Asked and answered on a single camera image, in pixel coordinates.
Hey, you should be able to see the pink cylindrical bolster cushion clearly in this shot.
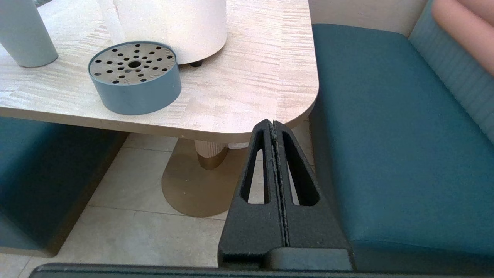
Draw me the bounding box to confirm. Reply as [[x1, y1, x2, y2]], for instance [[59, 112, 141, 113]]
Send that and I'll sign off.
[[431, 0, 494, 76]]

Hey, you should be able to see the grey-blue plastic cup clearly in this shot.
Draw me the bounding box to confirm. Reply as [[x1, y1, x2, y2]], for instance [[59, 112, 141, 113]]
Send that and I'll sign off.
[[0, 0, 59, 68]]

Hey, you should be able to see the clear water dispenser white base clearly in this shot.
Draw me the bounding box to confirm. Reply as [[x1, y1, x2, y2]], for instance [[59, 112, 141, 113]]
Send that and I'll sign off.
[[96, 0, 227, 68]]

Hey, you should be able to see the brass table pedestal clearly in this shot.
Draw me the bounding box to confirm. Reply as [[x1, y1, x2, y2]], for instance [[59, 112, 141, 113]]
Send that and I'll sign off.
[[162, 137, 252, 218]]

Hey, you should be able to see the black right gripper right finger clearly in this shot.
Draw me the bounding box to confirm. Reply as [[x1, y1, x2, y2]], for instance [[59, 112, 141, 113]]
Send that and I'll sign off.
[[266, 121, 354, 271]]

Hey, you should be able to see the large blue drip tray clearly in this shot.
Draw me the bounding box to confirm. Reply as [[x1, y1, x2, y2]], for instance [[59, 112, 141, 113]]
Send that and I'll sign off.
[[88, 41, 182, 115]]

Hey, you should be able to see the teal upholstered booth bench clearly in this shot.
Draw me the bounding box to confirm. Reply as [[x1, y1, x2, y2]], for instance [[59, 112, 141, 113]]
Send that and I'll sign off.
[[0, 116, 130, 258], [309, 0, 494, 273]]

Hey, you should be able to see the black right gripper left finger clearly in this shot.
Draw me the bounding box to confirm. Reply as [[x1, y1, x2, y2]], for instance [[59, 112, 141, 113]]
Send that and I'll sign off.
[[218, 119, 288, 268]]

